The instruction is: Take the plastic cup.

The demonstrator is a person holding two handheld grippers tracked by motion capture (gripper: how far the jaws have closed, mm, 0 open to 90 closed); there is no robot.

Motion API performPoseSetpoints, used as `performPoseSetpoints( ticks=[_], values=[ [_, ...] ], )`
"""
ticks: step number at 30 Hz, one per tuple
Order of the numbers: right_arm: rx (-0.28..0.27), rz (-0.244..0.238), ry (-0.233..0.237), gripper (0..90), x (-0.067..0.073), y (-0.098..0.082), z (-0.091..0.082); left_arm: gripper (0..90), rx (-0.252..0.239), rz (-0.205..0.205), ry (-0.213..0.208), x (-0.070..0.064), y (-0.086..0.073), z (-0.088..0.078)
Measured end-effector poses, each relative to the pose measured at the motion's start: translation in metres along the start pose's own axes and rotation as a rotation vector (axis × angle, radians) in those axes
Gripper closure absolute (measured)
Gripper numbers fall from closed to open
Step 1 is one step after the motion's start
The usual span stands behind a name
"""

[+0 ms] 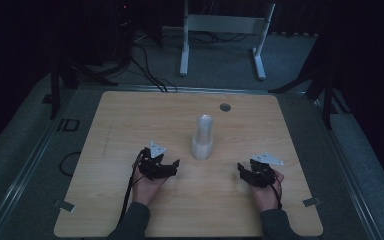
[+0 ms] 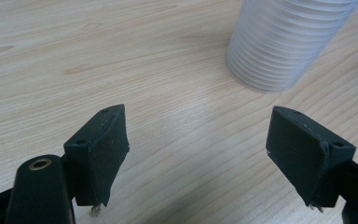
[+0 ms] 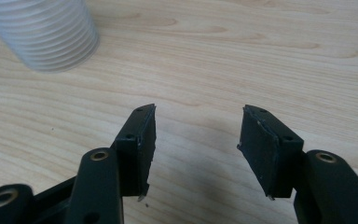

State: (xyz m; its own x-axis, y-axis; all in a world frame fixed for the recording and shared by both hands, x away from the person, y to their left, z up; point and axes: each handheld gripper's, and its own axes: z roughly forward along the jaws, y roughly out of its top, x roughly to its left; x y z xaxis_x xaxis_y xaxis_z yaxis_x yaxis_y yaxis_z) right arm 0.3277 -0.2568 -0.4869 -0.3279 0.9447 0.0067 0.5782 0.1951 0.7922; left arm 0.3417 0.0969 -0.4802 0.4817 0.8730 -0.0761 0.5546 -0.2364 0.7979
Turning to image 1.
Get dark computer tower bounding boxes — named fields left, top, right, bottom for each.
left=79, top=0, right=135, bottom=66

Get black tripod stand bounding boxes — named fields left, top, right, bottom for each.
left=48, top=54, right=119, bottom=120
left=268, top=33, right=352, bottom=131

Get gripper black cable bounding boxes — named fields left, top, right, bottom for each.
left=268, top=181, right=284, bottom=211
left=117, top=148, right=147, bottom=229

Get grey tape piece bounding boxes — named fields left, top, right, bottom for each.
left=53, top=199, right=76, bottom=213
left=302, top=197, right=324, bottom=208

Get person's left hand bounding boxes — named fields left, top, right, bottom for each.
left=131, top=159, right=168, bottom=206

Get black floor cables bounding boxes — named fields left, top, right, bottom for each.
left=129, top=42, right=178, bottom=93

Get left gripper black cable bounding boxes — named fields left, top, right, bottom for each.
left=117, top=148, right=147, bottom=229

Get black cable loop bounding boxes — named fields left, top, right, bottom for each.
left=58, top=151, right=82, bottom=178

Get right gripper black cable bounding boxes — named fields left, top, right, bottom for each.
left=268, top=181, right=284, bottom=211

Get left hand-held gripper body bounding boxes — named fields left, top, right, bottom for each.
left=138, top=140, right=168, bottom=181

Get person's right hand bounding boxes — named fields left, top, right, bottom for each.
left=249, top=169, right=285, bottom=213

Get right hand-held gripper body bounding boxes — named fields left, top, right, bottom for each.
left=249, top=152, right=285, bottom=189

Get white metal stand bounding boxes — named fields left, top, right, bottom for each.
left=178, top=0, right=277, bottom=81

